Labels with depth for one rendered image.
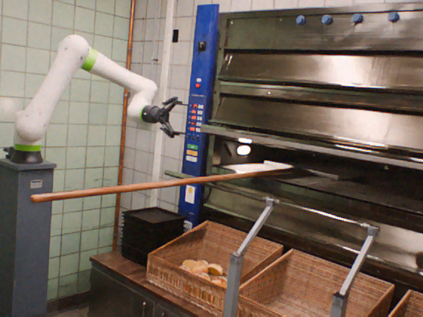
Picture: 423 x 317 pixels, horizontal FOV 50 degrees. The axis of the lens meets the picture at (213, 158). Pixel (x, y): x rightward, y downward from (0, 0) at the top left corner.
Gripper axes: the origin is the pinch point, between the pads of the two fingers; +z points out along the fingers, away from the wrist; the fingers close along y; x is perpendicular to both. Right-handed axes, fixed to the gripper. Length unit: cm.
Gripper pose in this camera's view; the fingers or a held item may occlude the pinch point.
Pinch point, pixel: (183, 119)
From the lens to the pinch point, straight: 217.9
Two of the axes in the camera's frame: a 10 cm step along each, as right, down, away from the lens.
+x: -6.6, 0.3, -7.5
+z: 7.4, 1.6, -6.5
